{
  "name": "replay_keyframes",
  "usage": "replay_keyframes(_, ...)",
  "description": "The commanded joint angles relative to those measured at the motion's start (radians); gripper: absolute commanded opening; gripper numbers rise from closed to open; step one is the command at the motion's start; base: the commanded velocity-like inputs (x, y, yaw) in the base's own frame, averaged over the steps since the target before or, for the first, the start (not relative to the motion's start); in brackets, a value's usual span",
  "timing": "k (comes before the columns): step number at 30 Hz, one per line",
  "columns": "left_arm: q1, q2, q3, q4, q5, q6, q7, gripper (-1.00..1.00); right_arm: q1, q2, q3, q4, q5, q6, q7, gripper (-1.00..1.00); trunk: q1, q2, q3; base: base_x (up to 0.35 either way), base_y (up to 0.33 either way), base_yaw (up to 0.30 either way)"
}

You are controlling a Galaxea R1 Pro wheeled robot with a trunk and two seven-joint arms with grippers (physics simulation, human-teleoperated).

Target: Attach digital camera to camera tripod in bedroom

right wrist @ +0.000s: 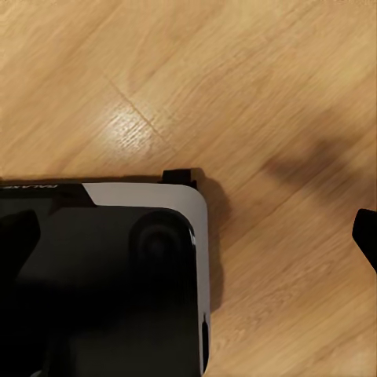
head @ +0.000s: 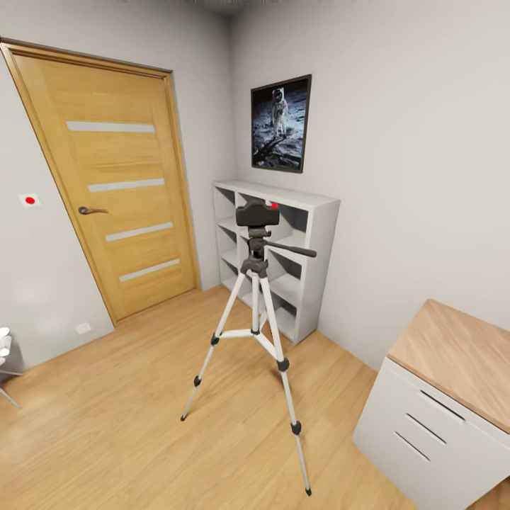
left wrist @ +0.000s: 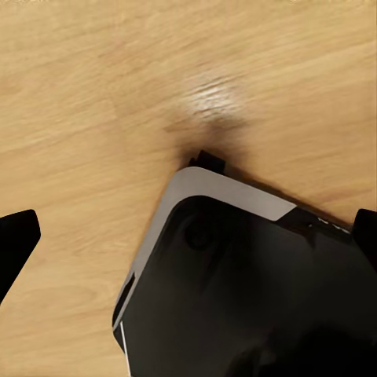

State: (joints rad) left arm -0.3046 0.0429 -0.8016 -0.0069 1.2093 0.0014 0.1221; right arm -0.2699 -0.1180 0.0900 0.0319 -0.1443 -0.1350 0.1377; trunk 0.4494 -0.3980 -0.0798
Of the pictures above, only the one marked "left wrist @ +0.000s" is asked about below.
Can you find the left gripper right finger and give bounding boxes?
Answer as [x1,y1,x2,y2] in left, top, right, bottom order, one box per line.
[352,208,377,272]

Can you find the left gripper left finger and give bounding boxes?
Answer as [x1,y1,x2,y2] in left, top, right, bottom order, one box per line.
[0,209,41,303]

